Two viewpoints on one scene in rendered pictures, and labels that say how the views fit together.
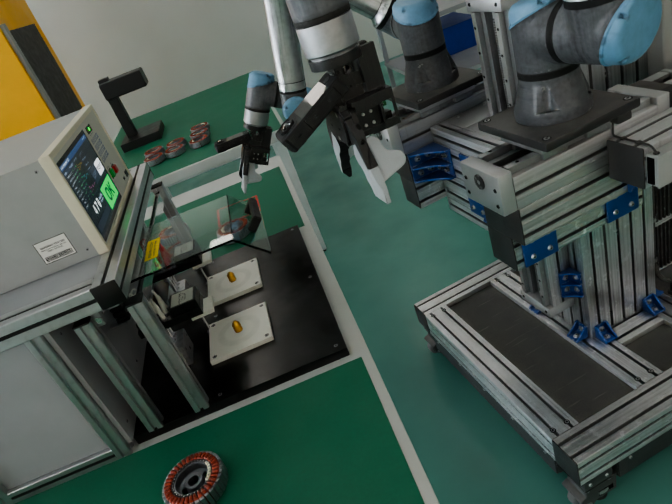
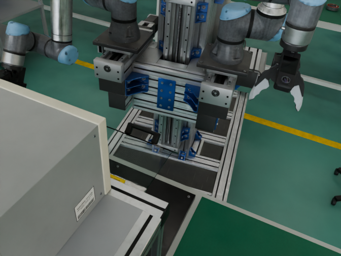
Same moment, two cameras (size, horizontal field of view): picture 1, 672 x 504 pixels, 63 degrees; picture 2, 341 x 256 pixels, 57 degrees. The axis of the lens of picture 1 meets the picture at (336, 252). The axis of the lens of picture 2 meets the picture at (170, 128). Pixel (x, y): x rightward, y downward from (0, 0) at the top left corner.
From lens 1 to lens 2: 1.05 m
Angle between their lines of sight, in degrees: 54
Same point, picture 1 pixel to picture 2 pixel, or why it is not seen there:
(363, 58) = not seen: hidden behind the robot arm
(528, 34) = (239, 24)
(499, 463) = not seen: hidden behind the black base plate
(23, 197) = (80, 163)
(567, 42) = (260, 30)
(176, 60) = not seen: outside the picture
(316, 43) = (308, 38)
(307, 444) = (232, 248)
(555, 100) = (239, 53)
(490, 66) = (170, 31)
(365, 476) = (271, 243)
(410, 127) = (127, 63)
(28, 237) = (73, 202)
